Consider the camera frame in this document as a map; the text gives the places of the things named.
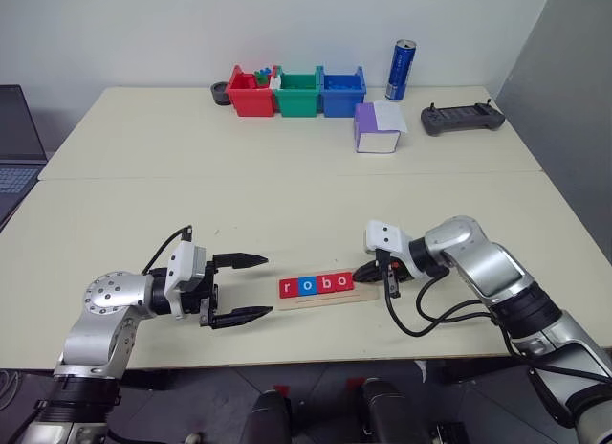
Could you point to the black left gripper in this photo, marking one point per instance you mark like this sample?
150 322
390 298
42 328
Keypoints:
208 300

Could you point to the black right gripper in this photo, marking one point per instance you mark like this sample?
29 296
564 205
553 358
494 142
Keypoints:
399 272

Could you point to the red letter block o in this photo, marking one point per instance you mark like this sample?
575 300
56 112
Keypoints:
337 288

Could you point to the red letter block b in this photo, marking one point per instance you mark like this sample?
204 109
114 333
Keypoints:
319 291

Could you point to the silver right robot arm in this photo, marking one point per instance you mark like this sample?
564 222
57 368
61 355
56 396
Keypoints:
478 257

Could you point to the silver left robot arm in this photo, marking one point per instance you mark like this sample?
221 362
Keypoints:
105 295

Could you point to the wooden letter tray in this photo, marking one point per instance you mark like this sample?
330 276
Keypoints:
334 303

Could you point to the red letter block r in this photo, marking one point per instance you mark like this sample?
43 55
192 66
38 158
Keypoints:
288 288

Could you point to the blue letter block o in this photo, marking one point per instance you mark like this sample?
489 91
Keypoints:
300 292

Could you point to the white paper scrap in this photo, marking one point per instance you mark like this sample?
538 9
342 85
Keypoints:
422 370

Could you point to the red floor tape piece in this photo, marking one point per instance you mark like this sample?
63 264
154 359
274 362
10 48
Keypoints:
282 390
356 383

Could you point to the dark rounded shape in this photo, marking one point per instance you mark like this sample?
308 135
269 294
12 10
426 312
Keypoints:
385 410
270 417

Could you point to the purple and white box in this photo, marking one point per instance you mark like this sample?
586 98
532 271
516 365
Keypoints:
365 118

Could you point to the white paper sheet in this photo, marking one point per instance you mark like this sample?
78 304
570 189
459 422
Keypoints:
389 116

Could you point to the blue plastic bin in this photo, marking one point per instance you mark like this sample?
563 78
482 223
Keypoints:
339 104

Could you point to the dark grey handheld controller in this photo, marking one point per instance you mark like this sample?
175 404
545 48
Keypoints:
459 118

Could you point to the red plastic bin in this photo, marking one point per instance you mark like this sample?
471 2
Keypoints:
251 104

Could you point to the green plastic bin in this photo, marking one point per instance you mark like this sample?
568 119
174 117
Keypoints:
296 104

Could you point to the black round holder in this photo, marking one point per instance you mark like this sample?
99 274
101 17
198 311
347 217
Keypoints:
220 97

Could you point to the blue drink can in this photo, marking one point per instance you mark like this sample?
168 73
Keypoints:
400 71

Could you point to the white toy brick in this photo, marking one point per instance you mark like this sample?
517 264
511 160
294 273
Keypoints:
275 82

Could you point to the green toy brick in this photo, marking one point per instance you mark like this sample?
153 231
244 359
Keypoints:
262 79

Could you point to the blue toy brick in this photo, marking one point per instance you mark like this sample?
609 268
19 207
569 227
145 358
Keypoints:
266 70

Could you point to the dark laptop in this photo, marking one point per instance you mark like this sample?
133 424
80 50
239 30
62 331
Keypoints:
14 128

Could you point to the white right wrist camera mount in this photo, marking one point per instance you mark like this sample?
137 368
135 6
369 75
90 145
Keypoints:
387 236

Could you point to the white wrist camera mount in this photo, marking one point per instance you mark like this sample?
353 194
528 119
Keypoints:
184 267
387 236

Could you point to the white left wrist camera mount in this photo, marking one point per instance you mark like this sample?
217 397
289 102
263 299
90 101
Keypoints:
184 267

